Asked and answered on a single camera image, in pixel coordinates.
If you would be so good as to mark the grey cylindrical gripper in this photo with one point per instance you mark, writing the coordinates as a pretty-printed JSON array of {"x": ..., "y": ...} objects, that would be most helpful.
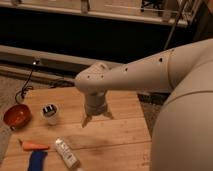
[{"x": 95, "y": 104}]

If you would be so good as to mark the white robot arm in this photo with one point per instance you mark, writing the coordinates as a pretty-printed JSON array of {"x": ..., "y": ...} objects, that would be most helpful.
[{"x": 182, "y": 138}]

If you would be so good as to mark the white cup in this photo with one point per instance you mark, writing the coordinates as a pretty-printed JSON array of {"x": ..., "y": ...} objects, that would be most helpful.
[{"x": 50, "y": 113}]

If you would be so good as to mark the white bottle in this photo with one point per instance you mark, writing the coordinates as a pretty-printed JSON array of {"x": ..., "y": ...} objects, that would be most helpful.
[{"x": 67, "y": 155}]

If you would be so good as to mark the blue cloth object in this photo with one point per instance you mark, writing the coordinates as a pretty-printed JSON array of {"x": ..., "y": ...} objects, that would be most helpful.
[{"x": 36, "y": 161}]

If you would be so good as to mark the orange carrot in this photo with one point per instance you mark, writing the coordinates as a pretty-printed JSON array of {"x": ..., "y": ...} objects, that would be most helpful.
[{"x": 29, "y": 145}]

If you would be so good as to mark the red bowl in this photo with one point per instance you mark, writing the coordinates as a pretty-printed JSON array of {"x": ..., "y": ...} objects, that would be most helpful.
[{"x": 17, "y": 116}]

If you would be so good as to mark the metal pole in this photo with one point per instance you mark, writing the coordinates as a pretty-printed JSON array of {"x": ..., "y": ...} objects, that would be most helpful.
[{"x": 178, "y": 15}]

